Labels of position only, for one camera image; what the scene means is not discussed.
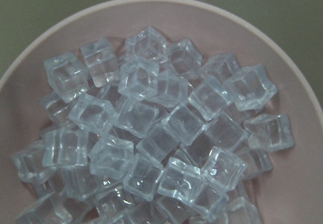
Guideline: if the pink bowl of ice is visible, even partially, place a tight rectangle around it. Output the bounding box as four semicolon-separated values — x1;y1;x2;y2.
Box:
0;0;323;224

